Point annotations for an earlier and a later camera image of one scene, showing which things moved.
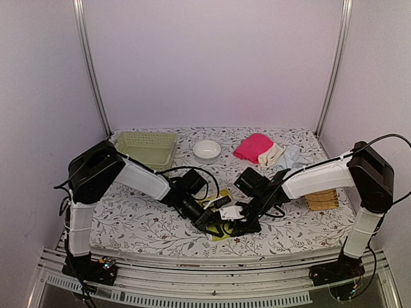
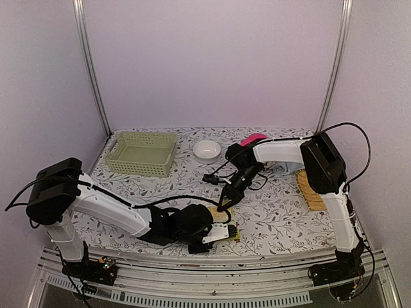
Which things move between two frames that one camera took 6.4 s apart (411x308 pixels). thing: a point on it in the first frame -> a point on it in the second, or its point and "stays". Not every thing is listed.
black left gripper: [205, 219] -> [200, 250]
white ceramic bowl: [206, 151] stays
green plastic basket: [153, 150] stays
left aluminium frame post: [78, 5] stays
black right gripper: [244, 228] -> [232, 194]
